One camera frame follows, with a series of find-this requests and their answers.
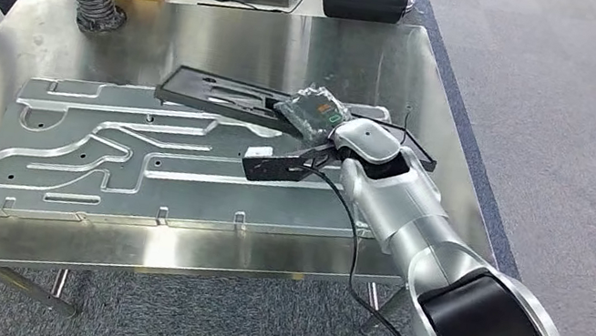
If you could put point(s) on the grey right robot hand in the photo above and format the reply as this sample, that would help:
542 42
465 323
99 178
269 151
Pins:
310 115

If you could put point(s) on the black plastic plate bracket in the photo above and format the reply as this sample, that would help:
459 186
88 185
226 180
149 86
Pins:
212 96

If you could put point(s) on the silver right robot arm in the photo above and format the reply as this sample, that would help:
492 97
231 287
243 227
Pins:
417 224

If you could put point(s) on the stainless steel workbench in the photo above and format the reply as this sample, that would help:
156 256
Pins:
234 45

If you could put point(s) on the stamped aluminium panel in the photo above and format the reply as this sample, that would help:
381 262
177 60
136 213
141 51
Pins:
178 188

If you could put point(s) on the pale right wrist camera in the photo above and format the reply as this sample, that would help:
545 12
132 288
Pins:
273 168

